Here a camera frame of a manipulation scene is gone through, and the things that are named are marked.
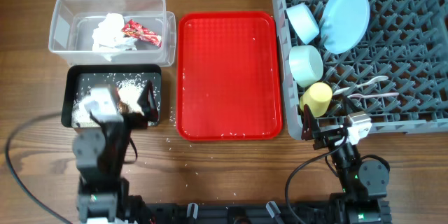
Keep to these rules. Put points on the white plastic fork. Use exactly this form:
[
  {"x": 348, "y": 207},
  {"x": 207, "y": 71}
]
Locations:
[{"x": 371, "y": 96}]

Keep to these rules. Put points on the rice and food leftovers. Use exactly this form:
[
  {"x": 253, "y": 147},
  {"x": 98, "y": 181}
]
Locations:
[{"x": 129, "y": 85}]

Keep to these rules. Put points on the red serving tray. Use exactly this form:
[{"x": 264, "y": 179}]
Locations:
[{"x": 228, "y": 77}]

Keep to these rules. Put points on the yellow plastic cup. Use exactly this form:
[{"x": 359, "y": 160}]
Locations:
[{"x": 317, "y": 97}]

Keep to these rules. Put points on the clear plastic waste bin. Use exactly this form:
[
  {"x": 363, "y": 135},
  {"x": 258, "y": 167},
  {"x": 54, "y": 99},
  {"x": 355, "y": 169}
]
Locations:
[{"x": 74, "y": 21}]

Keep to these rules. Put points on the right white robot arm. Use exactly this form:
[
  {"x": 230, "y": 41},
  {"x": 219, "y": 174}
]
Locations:
[{"x": 363, "y": 178}]

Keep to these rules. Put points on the black food waste tray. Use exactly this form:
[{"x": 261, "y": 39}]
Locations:
[{"x": 76, "y": 71}]

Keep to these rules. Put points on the light blue plate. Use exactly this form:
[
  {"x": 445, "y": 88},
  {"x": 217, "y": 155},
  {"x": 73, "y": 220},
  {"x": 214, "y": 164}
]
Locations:
[{"x": 344, "y": 23}]

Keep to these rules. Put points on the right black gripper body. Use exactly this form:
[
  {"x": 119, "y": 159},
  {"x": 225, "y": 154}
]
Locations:
[{"x": 327, "y": 138}]

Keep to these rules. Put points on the white plastic spoon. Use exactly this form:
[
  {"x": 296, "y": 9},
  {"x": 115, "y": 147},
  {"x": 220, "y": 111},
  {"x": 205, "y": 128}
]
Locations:
[{"x": 369, "y": 82}]

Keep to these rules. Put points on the mint green bowl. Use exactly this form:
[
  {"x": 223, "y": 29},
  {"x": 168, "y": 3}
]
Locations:
[{"x": 306, "y": 65}]

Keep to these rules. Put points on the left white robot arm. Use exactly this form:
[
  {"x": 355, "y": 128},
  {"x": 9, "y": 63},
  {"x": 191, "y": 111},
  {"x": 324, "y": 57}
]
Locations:
[{"x": 103, "y": 194}]

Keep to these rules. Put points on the grey dishwasher rack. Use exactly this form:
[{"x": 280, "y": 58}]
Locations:
[{"x": 405, "y": 40}]

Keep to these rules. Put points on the light blue bowl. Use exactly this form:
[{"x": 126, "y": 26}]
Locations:
[{"x": 303, "y": 22}]

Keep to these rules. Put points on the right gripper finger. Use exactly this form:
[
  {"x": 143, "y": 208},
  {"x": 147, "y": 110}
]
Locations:
[
  {"x": 349, "y": 107},
  {"x": 310, "y": 127}
]

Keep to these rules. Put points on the red snack wrapper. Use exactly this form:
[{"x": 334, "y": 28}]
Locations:
[{"x": 138, "y": 31}]

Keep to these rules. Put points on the crumpled white paper napkin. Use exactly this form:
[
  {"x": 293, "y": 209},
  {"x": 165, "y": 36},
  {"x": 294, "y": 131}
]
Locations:
[{"x": 108, "y": 38}]

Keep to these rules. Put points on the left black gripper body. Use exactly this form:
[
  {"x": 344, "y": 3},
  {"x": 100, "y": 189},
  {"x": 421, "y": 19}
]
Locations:
[{"x": 132, "y": 118}]

